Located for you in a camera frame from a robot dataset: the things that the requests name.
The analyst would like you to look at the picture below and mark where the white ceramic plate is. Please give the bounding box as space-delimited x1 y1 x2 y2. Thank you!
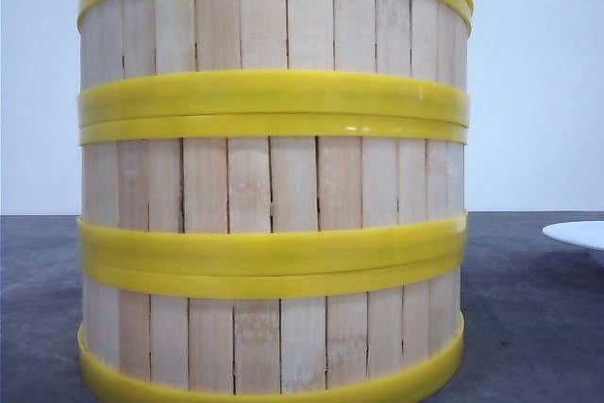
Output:
543 221 604 251

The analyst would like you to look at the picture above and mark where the bamboo steamer basket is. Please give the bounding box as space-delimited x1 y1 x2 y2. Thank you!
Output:
78 269 464 402
76 112 471 281
78 0 469 143

